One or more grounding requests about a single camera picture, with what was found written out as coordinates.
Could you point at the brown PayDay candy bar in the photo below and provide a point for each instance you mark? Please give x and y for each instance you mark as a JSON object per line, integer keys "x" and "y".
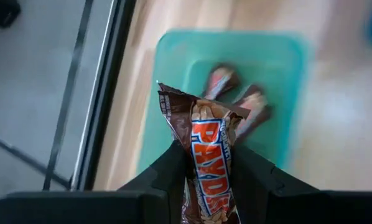
{"x": 252, "y": 105}
{"x": 221, "y": 81}
{"x": 209, "y": 155}

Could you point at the green plastic bin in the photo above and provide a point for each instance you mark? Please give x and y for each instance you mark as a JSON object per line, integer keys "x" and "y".
{"x": 173, "y": 77}

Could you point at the black object on floor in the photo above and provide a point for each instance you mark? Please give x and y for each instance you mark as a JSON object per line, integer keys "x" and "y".
{"x": 2, "y": 12}

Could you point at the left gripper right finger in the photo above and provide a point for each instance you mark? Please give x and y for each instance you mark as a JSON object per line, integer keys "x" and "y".
{"x": 251, "y": 180}

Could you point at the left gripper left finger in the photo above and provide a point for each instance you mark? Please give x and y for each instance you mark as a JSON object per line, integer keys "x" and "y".
{"x": 173, "y": 174}

